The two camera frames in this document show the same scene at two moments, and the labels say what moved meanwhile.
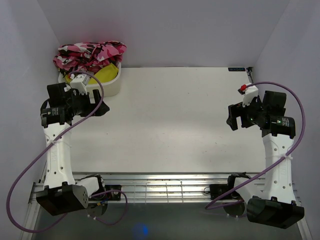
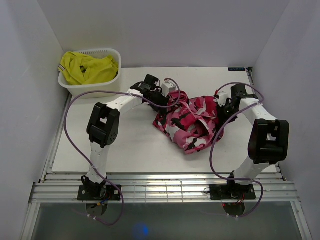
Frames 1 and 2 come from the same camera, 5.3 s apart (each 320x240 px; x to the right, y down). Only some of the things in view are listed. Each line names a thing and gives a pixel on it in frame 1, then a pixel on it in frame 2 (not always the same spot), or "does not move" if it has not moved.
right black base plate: (217, 190) does not move
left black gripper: (91, 107) -> (164, 100)
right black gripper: (237, 110) -> (222, 118)
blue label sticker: (236, 69) does not move
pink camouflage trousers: (90, 57) -> (191, 125)
